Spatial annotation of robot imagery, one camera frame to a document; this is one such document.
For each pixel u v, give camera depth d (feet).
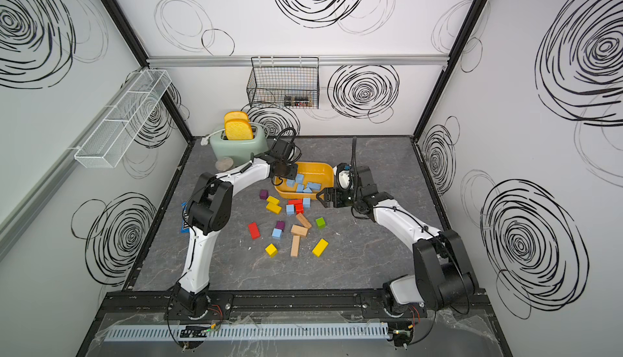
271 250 2.72
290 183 3.27
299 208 3.08
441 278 1.38
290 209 3.06
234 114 3.19
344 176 2.59
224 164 3.00
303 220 2.99
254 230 3.00
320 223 2.92
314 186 3.29
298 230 2.85
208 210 1.89
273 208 3.10
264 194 3.23
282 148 2.71
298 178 3.25
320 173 3.47
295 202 3.13
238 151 3.26
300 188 3.27
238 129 3.16
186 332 2.37
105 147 2.35
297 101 2.85
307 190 3.24
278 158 2.68
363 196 2.23
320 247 2.78
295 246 2.78
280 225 2.98
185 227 2.93
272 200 3.18
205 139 3.29
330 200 2.53
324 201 2.55
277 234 2.85
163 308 2.43
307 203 3.14
